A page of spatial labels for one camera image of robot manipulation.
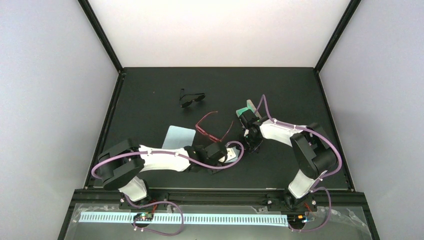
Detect grey felt glasses case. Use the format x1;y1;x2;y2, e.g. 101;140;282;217
236;99;261;118

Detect black frame post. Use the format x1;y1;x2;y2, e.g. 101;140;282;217
78;0;124;74
314;0;361;74

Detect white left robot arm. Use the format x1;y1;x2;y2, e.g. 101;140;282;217
91;139;238;202

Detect black left frame post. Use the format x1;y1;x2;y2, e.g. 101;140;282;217
78;0;124;74

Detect black round sunglasses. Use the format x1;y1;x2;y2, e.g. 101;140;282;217
179;88;206;109

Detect pink transparent sunglasses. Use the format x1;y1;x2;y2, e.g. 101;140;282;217
195;111;234;142

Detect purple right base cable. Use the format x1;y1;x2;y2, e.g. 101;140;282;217
287;186;333;233

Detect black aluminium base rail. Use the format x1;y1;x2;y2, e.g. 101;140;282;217
58;188;380;240

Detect left controller circuit board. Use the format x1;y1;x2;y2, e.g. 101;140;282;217
133;212;154;222

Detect right controller circuit board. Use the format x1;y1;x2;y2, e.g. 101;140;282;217
287;214;315;223

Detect controller circuit board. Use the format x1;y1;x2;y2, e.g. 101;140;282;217
133;212;154;222
287;214;315;223

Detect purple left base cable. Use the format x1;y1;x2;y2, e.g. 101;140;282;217
124;195;185;237

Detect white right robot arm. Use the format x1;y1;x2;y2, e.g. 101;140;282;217
236;107;341;210

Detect white slotted cable duct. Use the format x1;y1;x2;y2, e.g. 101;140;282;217
77;212;289;227

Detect black right frame post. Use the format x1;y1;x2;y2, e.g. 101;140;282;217
314;0;361;74

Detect light blue cleaning cloth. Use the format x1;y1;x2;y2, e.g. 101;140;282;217
226;147;240;164
161;125;196;150

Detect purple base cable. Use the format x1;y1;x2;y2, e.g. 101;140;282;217
287;186;333;233
124;195;185;237

